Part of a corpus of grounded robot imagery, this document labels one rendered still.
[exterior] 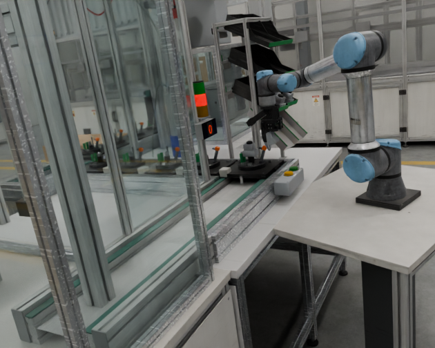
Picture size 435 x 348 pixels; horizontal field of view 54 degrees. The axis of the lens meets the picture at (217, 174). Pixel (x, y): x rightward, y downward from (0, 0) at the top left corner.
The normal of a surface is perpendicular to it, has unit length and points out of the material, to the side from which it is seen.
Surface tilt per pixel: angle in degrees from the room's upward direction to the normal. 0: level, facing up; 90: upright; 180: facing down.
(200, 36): 90
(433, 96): 90
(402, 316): 90
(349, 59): 82
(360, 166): 97
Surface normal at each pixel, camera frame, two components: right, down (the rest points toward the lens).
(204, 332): 0.88, 0.02
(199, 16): -0.47, 0.32
